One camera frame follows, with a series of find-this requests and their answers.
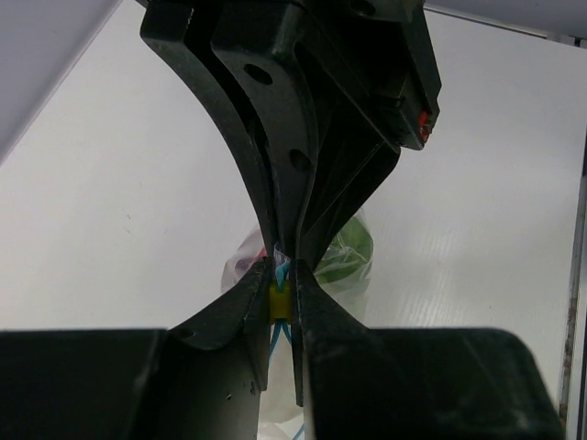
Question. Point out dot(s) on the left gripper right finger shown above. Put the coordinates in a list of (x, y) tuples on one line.
[(316, 317)]

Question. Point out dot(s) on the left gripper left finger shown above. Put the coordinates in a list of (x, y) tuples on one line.
[(244, 311)]

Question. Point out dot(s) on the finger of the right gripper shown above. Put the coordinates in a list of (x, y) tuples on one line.
[(180, 33)]

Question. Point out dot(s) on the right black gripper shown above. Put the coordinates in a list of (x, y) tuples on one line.
[(339, 88)]

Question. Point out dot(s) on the purple onion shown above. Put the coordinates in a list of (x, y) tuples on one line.
[(243, 264)]

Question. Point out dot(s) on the clear zip top bag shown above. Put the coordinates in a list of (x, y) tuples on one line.
[(280, 417)]

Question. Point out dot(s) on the white radish with leaves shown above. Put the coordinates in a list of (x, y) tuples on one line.
[(348, 259)]

